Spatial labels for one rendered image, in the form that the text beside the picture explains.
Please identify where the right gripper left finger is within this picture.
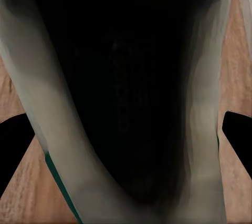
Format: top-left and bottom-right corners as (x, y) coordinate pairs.
(0, 113), (35, 198)

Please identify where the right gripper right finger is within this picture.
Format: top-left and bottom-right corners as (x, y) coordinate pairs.
(222, 111), (252, 179)

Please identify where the gym shoe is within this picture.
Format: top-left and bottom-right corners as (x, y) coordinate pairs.
(0, 0), (231, 224)

